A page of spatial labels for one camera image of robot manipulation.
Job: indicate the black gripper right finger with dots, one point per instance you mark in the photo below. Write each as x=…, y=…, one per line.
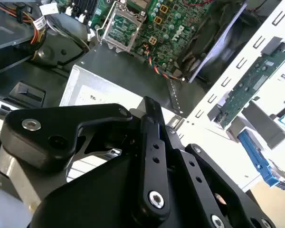
x=184, y=166

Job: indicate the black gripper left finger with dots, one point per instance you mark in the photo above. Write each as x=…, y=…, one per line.
x=50, y=123

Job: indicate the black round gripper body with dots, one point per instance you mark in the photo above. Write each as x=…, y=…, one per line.
x=97, y=197

